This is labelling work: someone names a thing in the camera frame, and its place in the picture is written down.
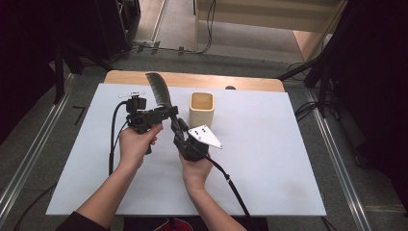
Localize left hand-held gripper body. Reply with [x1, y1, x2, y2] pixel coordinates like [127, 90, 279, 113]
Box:
[117, 90, 163, 135]

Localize metal floor rail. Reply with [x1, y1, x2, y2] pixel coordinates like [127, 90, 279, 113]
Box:
[303, 87, 373, 231]
[0, 72, 79, 227]

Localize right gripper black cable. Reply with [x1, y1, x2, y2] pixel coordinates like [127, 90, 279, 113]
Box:
[204, 155, 255, 223]

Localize black metal stand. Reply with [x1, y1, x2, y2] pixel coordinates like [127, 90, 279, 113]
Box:
[276, 52, 333, 119]
[52, 39, 114, 105]

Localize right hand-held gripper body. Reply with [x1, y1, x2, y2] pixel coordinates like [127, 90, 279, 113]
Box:
[173, 124, 224, 163]

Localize dark sleeve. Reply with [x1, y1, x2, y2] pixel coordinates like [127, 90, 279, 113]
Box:
[55, 211, 111, 231]

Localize person's left hand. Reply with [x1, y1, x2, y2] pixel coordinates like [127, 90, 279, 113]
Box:
[118, 122, 165, 170]

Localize beige square cup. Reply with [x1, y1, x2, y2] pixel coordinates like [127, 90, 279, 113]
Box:
[189, 91, 216, 129]

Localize black cabinet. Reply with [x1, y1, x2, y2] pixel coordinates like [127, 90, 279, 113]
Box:
[94, 0, 142, 62]

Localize person's right hand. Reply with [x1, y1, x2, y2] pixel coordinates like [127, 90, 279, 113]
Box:
[178, 153, 215, 191]

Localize black floor cable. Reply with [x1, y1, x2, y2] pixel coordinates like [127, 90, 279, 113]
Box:
[293, 100, 322, 123]
[12, 182, 58, 231]

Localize wooden table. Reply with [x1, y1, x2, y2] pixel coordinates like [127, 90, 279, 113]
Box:
[104, 69, 286, 93]

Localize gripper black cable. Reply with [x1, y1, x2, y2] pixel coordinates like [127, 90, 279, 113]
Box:
[108, 100, 130, 176]
[204, 155, 255, 223]

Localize black hanging cable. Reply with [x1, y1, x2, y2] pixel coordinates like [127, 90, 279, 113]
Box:
[191, 0, 217, 55]

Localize white board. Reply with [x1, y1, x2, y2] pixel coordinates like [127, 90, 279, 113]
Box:
[45, 83, 327, 217]

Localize beige wooden furniture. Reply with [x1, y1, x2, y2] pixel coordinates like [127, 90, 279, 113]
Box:
[192, 0, 349, 63]

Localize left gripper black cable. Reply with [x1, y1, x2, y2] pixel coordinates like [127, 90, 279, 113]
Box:
[108, 100, 130, 176]

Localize red and black cloth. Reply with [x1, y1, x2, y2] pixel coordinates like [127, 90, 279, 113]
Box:
[123, 217, 268, 231]

